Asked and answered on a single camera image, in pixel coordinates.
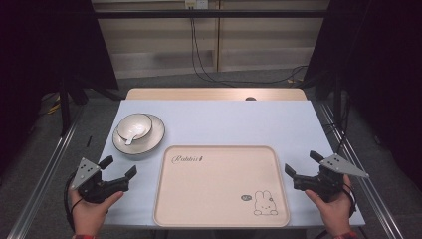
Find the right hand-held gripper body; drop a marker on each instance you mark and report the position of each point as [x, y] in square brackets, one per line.
[326, 181]

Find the dark curtain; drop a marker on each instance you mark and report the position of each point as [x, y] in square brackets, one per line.
[381, 83]
[40, 66]

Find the person's left hand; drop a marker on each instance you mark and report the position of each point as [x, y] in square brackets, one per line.
[89, 214]

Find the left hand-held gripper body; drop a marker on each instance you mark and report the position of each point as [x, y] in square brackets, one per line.
[87, 172]

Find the white wall socket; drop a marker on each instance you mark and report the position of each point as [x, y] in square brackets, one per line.
[197, 3]

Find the black horizontal frame bar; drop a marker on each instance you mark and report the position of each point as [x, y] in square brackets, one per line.
[212, 14]

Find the white ceramic spoon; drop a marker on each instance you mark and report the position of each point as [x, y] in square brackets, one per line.
[128, 141]

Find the black metal stand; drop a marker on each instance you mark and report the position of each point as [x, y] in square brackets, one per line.
[65, 106]

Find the white dark-rimmed bowl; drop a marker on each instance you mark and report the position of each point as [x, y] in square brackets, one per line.
[134, 125]

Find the white dark-rimmed plate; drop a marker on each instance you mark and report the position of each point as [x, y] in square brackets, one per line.
[151, 139]

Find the metal floor rail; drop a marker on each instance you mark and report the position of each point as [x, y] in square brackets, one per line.
[40, 179]
[375, 195]

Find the person's right hand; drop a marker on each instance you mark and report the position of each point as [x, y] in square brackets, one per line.
[335, 212]

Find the small black stick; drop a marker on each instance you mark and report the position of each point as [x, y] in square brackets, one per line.
[89, 141]

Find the light blue table mat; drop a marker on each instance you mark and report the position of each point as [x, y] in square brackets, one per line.
[215, 122]

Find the beige rabbit print tray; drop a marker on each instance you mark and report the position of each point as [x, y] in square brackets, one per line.
[219, 189]

